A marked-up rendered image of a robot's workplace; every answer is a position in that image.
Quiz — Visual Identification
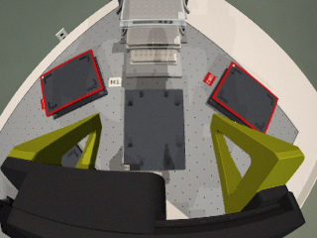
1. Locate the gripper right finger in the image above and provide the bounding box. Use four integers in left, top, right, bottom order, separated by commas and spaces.
210, 113, 305, 214

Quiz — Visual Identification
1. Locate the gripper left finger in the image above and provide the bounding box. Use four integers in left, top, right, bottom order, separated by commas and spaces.
8, 113, 102, 170

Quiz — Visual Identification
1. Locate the white rectangular plate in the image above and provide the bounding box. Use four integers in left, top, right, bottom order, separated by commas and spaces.
126, 28, 181, 51
131, 50, 176, 65

